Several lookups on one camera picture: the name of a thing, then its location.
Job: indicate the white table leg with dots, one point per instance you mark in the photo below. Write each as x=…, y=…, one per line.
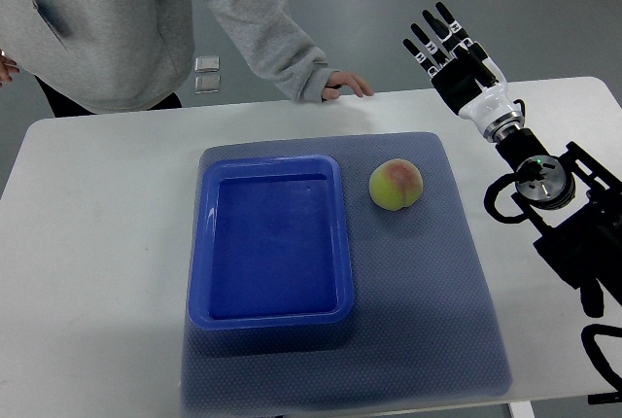
x=521, y=409

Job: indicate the blue grey mesh mat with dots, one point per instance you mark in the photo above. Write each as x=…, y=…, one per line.
x=423, y=325

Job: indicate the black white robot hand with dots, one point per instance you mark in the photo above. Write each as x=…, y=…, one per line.
x=466, y=78

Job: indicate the lower metal floor plate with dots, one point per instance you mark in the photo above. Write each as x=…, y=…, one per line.
x=207, y=84

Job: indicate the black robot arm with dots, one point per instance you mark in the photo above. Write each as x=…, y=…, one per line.
x=575, y=204

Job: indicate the grey hoodie sleeve forearm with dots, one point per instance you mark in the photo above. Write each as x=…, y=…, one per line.
x=275, y=48

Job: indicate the person's hand on table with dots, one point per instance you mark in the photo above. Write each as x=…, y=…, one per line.
x=339, y=79

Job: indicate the yellow red peach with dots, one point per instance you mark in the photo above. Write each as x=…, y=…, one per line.
x=395, y=184

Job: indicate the blue plastic tray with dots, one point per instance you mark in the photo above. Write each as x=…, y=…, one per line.
x=271, y=246

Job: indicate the metal floor plate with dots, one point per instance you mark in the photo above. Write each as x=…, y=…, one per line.
x=207, y=63
x=207, y=84

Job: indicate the upper metal floor plate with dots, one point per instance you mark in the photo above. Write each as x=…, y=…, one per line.
x=207, y=63

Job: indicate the person's other hand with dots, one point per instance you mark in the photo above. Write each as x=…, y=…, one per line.
x=8, y=68

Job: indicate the grey hoodie torso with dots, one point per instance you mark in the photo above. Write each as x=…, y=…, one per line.
x=106, y=55

